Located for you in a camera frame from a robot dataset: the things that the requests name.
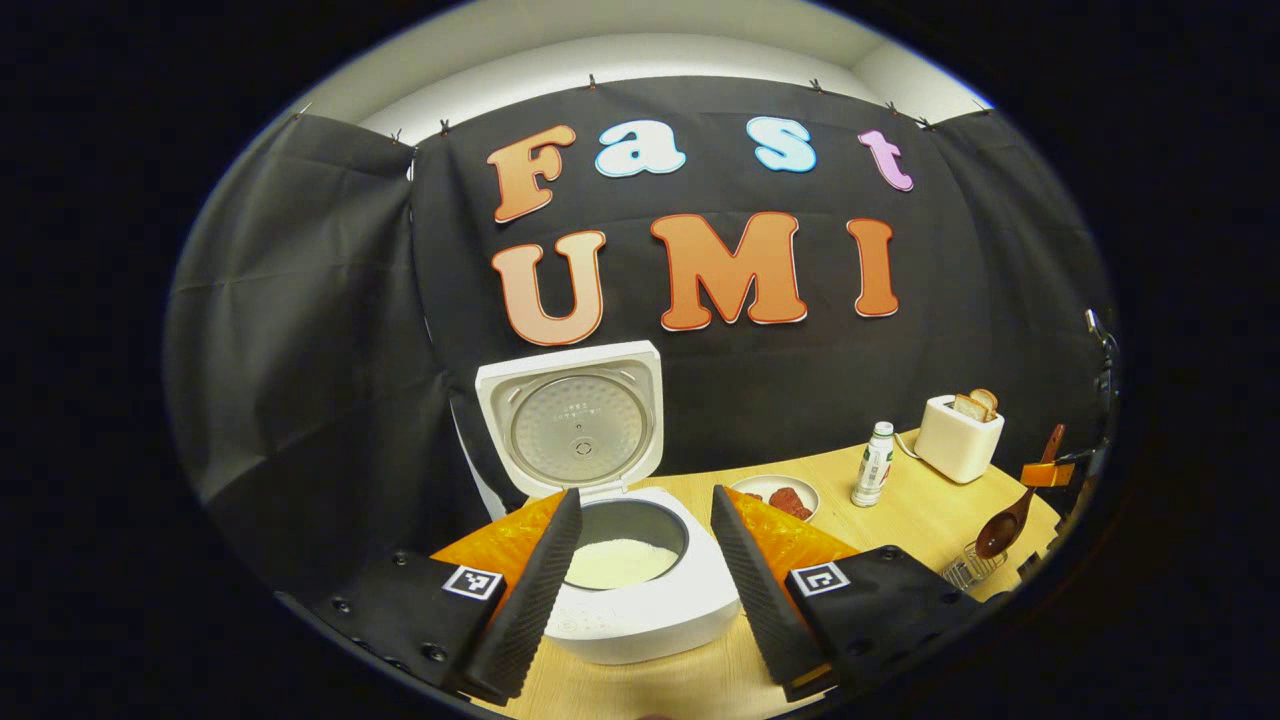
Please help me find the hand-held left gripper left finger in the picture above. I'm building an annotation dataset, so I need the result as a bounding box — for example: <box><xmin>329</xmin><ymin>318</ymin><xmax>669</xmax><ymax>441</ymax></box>
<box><xmin>308</xmin><ymin>487</ymin><xmax>585</xmax><ymax>707</ymax></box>

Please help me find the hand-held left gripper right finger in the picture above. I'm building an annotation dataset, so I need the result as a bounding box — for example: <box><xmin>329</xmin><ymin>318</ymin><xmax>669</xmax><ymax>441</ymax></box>
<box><xmin>709</xmin><ymin>484</ymin><xmax>989</xmax><ymax>704</ymax></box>

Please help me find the brown wooden spoon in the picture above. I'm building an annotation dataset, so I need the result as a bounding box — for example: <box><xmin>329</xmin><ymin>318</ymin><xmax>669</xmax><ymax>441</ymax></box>
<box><xmin>975</xmin><ymin>424</ymin><xmax>1068</xmax><ymax>560</ymax></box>

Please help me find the white rice heap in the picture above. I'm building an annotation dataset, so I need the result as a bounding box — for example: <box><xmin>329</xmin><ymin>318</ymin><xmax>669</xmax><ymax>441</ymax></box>
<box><xmin>563</xmin><ymin>538</ymin><xmax>683</xmax><ymax>591</ymax></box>

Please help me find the metal wire chopstick holder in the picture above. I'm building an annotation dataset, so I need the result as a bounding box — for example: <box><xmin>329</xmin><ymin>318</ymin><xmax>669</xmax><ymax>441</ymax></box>
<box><xmin>940</xmin><ymin>540</ymin><xmax>1009</xmax><ymax>593</ymax></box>

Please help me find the white rice cooker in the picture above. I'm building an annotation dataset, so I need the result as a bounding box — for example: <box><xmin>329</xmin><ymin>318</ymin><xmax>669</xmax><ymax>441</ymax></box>
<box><xmin>474</xmin><ymin>340</ymin><xmax>743</xmax><ymax>667</ymax></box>

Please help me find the cream toaster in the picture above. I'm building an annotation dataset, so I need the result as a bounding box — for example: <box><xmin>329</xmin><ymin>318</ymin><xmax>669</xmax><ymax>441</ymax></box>
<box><xmin>914</xmin><ymin>393</ymin><xmax>1005</xmax><ymax>485</ymax></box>

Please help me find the white round plate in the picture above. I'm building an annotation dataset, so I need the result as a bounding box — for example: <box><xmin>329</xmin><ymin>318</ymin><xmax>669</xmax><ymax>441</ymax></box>
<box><xmin>727</xmin><ymin>474</ymin><xmax>821</xmax><ymax>523</ymax></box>

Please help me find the white bottle green label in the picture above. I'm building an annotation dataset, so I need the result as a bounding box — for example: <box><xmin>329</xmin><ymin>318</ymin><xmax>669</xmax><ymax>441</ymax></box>
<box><xmin>851</xmin><ymin>421</ymin><xmax>896</xmax><ymax>509</ymax></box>

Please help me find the black backdrop cloth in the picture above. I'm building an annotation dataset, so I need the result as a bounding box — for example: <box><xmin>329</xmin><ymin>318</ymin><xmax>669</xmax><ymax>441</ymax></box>
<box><xmin>163</xmin><ymin>75</ymin><xmax>1119</xmax><ymax>601</ymax></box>

